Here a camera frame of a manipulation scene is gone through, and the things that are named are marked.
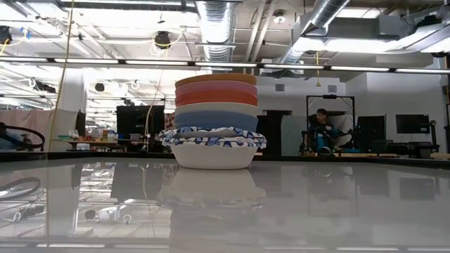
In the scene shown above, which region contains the light blue plastic bowl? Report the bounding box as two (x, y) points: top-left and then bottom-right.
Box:
(174, 110), (259, 134)

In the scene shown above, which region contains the white plastic bowl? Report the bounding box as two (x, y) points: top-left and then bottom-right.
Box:
(174, 101), (260, 118)

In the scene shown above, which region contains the red-orange plastic bowl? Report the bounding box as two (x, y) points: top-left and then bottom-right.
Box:
(174, 89), (259, 108)

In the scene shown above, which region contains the pink plastic bowl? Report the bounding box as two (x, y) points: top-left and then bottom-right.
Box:
(174, 80), (259, 98)

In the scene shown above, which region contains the orange plastic bowl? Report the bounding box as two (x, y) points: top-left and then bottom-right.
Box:
(174, 72), (258, 90)

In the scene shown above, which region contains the black partition panel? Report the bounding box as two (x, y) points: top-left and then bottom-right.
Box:
(257, 109), (283, 157)

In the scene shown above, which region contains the long ceiling light bar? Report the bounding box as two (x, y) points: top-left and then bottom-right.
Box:
(0, 56), (450, 75)

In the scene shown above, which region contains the grey partition panel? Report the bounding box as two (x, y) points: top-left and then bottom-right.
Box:
(281, 115), (308, 156)

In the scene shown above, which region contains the large black screen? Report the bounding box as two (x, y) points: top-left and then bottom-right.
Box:
(116, 105), (166, 137)

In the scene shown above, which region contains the person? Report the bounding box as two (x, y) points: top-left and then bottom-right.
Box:
(307, 108), (341, 156)

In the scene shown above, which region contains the black computer monitor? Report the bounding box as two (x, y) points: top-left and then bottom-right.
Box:
(395, 113), (431, 135)
(356, 115), (387, 142)

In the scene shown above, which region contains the corrugated silver ventilation duct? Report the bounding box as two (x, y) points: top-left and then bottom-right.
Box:
(194, 0), (236, 64)

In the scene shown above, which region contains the black ceiling dome camera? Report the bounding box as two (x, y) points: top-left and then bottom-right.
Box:
(154, 30), (172, 51)

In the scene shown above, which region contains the thin yellow hanging cord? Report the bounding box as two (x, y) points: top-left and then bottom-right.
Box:
(314, 51), (322, 88)

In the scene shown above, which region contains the black frame stand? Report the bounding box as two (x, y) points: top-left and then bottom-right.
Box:
(306, 93), (356, 156)

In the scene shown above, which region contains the black table frame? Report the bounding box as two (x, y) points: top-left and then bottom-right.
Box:
(0, 150), (450, 169)

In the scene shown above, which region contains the long yellow cable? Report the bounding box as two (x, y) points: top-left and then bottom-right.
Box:
(45, 0), (76, 154)

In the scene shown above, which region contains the black curved hose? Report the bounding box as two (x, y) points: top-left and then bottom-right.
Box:
(0, 124), (46, 153)

